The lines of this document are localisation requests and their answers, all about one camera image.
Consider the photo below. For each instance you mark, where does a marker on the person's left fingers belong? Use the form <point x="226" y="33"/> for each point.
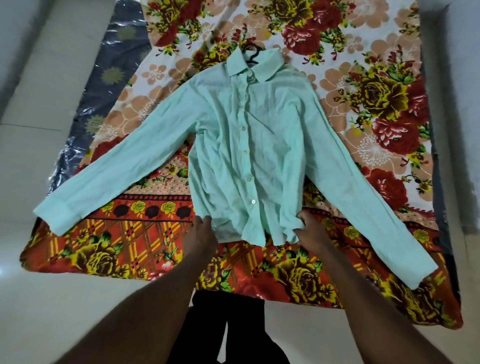
<point x="202" y="221"/>

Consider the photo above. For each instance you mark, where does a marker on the person's left forearm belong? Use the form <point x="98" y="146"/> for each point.
<point x="146" y="311"/>

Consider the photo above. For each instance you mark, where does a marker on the person's right hand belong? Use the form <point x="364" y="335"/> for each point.
<point x="313" y="233"/>

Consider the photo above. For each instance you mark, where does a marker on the black clothes hanger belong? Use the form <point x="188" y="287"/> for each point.
<point x="252" y="52"/>

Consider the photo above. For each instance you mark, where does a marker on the person's left hand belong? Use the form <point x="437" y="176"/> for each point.
<point x="200" y="237"/>

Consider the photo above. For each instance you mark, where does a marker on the person's right fingers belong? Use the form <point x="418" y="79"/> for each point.
<point x="303" y="222"/>

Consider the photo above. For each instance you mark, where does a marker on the plastic-wrapped grey mattress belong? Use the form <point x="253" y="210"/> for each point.
<point x="108" y="82"/>

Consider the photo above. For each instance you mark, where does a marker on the person's right forearm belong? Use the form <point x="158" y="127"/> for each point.
<point x="375" y="311"/>

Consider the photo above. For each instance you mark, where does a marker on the mint green button-up shirt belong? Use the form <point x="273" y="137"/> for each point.
<point x="247" y="150"/>

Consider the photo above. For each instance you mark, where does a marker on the floral bed sheet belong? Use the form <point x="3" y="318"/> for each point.
<point x="375" y="93"/>

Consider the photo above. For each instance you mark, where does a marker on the person's black trousers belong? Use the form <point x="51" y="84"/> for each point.
<point x="228" y="330"/>

